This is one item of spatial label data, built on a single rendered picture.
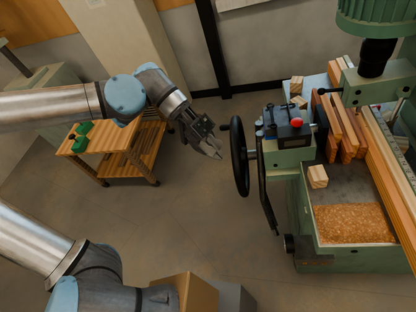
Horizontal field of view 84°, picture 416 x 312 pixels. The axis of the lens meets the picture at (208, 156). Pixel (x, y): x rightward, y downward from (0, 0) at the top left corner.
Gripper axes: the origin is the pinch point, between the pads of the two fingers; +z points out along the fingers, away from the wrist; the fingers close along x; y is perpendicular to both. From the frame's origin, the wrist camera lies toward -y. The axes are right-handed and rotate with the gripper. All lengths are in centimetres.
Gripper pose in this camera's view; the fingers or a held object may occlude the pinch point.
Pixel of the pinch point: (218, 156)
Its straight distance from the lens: 78.5
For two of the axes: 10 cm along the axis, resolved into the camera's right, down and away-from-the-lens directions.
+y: 3.7, -2.2, -9.0
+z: 6.8, 7.3, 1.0
